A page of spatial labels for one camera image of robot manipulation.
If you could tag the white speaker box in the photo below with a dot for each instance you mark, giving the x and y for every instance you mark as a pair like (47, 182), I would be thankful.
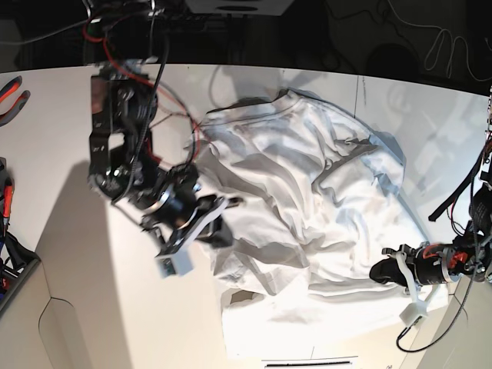
(249, 7)

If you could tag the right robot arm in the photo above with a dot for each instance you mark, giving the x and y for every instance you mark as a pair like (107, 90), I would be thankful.
(122, 36)

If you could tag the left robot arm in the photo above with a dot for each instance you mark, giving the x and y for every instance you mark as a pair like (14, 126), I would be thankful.
(469, 254)

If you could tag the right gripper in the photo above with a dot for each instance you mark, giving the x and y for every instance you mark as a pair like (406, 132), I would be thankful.
(176, 206)

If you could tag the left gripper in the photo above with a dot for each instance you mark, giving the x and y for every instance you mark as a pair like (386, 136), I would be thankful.
(431, 266)

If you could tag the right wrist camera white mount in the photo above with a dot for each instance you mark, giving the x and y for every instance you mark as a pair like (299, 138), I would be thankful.
(174, 258)

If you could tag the white t-shirt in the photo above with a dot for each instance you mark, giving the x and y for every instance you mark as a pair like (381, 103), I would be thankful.
(320, 201)

